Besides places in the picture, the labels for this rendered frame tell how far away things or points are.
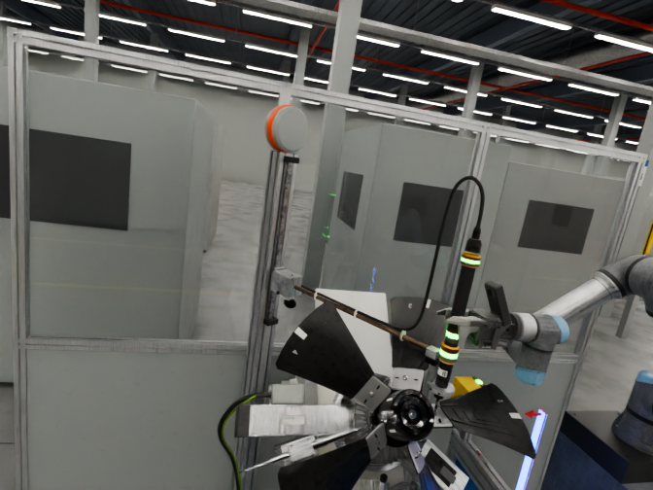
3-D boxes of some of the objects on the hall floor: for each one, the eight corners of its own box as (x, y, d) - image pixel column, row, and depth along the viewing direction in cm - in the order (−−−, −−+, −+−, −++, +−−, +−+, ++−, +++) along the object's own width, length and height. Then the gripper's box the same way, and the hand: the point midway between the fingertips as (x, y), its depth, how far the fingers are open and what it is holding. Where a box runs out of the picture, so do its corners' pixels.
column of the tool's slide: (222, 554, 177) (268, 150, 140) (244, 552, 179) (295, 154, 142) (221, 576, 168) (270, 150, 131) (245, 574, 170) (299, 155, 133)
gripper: (522, 355, 98) (447, 351, 93) (494, 333, 109) (425, 330, 104) (532, 323, 96) (455, 318, 91) (501, 305, 107) (431, 299, 102)
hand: (446, 314), depth 97 cm, fingers closed on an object, 4 cm apart
